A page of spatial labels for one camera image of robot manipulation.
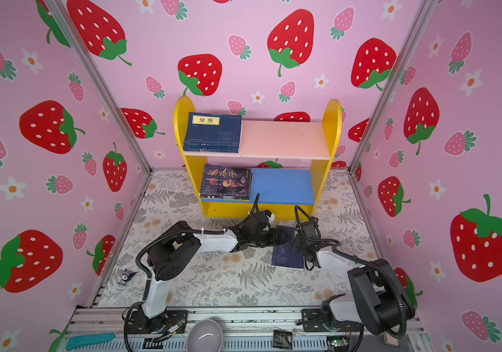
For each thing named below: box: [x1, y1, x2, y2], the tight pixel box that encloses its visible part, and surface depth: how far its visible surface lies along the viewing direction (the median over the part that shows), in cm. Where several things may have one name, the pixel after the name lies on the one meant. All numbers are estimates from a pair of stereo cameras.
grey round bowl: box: [186, 319, 224, 352], surface depth 70 cm
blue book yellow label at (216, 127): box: [184, 111, 243, 143], surface depth 75 cm
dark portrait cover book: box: [199, 163, 253, 201], surface depth 92 cm
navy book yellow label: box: [182, 145, 240, 154], surface depth 71 cm
